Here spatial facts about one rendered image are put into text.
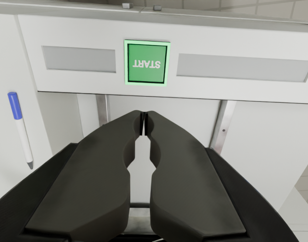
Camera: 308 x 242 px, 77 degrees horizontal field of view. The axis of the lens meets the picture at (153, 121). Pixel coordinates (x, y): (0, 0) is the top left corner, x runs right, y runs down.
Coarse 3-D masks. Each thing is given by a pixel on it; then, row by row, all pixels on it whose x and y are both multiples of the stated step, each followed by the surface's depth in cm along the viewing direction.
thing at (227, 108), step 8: (224, 104) 42; (232, 104) 41; (224, 112) 42; (232, 112) 42; (224, 120) 43; (216, 128) 46; (224, 128) 44; (216, 136) 46; (224, 136) 45; (216, 144) 46
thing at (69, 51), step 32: (32, 32) 23; (64, 32) 23; (96, 32) 23; (128, 32) 23; (160, 32) 23; (192, 32) 23; (224, 32) 23; (256, 32) 23; (288, 32) 23; (32, 64) 25; (64, 64) 25; (96, 64) 25; (128, 64) 26; (192, 64) 26; (224, 64) 26; (256, 64) 26; (288, 64) 26; (160, 96) 28; (192, 96) 28; (224, 96) 28; (256, 96) 28; (288, 96) 28
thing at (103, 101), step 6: (96, 96) 39; (102, 96) 39; (108, 96) 42; (102, 102) 40; (108, 102) 42; (102, 108) 41; (108, 108) 42; (102, 114) 41; (108, 114) 42; (102, 120) 42; (108, 120) 43
